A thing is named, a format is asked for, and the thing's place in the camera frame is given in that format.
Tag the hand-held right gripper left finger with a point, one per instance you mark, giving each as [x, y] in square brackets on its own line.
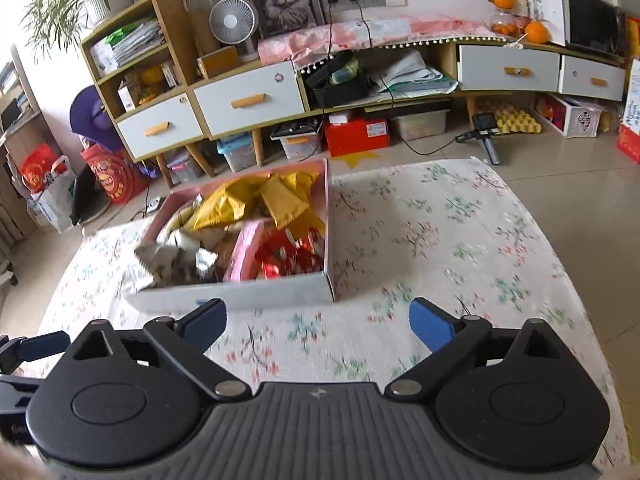
[206, 324]

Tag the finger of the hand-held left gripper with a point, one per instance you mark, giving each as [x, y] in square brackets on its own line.
[45, 346]

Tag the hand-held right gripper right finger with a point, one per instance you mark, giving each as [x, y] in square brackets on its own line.
[431, 324]

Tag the pink cardboard box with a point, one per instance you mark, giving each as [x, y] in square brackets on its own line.
[240, 297]

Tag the white packet black print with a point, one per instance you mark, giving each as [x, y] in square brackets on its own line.
[165, 262]

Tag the pink snack packet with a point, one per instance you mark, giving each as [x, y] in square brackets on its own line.
[242, 255]

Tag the gold snack packet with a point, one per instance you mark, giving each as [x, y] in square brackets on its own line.
[225, 207]

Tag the floral tablecloth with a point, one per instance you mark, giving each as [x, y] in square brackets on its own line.
[450, 240]

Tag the power strip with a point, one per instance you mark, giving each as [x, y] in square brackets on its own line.
[154, 204]

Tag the white red shopping bag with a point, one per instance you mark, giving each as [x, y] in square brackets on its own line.
[50, 195]

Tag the black laptop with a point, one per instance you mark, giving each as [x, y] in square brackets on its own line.
[87, 195]

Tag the clear storage bin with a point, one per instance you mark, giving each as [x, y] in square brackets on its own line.
[186, 167]

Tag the clear bin blue lid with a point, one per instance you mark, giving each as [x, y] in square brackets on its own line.
[237, 154]

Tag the red patterned bag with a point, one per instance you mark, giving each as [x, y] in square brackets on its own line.
[115, 175]

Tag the white storage bin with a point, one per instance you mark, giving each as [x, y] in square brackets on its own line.
[420, 127]

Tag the red box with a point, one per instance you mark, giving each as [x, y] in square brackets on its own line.
[357, 139]

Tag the black handheld device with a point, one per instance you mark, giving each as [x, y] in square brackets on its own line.
[485, 127]

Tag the clear bin black lid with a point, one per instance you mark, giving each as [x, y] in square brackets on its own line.
[299, 142]

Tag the yellow egg tray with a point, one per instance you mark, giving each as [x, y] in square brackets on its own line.
[520, 122]

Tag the wooden tv cabinet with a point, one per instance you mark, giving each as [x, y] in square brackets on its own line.
[350, 105]

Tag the purple plush toy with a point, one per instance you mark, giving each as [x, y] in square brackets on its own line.
[95, 115]

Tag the small white box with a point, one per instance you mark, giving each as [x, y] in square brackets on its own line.
[128, 97]

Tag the pile of white papers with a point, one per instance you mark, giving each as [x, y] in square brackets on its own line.
[415, 77]

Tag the white patterned box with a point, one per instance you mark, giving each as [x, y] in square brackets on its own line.
[570, 117]

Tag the black bag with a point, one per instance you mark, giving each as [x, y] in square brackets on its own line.
[340, 85]

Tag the wooden box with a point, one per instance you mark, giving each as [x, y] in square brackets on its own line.
[217, 62]

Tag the blue white red carton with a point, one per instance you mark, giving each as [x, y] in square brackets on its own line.
[631, 120]

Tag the stack of papers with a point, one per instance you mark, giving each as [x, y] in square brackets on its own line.
[137, 40]

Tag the pink tasselled cloth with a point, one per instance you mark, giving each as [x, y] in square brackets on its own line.
[400, 32]

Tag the small white desk fan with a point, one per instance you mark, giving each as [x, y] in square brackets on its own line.
[231, 22]

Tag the glass jar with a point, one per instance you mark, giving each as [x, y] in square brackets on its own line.
[505, 24]

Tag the white printed box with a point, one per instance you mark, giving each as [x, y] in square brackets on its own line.
[545, 12]

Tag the framed cat picture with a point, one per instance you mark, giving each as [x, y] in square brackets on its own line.
[282, 0]

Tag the white microwave oven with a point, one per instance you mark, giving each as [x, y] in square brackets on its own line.
[592, 22]

